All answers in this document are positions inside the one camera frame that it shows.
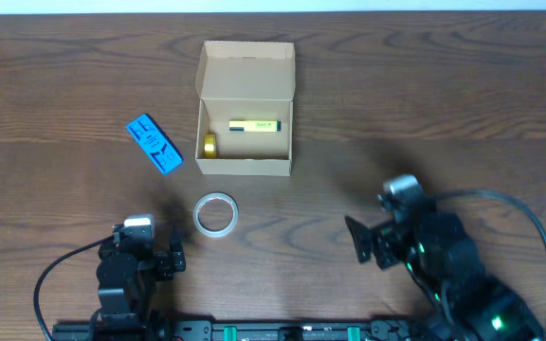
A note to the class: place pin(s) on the clear adhesive tape roll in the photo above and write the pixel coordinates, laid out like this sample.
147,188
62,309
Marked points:
215,215

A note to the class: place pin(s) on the yellow highlighter pen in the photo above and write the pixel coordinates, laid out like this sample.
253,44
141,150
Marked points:
255,126

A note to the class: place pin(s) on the small yellow tape roll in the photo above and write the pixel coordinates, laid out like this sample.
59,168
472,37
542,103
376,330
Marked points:
210,146

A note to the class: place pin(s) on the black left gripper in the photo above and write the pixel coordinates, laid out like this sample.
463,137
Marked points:
172,260

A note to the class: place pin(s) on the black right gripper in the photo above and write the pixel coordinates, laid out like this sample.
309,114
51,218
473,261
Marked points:
383,236

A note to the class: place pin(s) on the open cardboard box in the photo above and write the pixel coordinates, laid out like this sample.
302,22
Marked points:
246,81

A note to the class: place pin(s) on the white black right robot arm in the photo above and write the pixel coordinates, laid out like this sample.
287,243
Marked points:
470,303

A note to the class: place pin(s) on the blue plastic tape dispenser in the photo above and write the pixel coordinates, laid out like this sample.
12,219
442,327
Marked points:
155,143

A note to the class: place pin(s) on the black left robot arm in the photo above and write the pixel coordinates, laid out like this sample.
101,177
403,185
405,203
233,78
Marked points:
128,273

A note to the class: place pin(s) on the black mounting rail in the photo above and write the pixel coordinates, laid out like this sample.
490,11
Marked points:
203,330

